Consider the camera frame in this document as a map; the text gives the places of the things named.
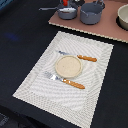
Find red toy tomato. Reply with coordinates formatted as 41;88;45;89
63;0;68;6

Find grey frying pan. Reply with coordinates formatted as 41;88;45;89
38;2;80;20

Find beige round plate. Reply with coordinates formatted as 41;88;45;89
55;55;83;78

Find beige woven placemat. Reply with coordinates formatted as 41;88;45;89
13;31;113;128

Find grey cooking pot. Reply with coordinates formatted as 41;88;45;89
80;0;105;25

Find brown wooden board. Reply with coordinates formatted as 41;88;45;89
49;1;128;43

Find beige bowl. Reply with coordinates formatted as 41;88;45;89
118;4;128;30

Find knife with orange handle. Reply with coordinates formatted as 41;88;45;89
56;50;97;62

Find fork with orange handle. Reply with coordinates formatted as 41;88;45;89
44;71;85;89

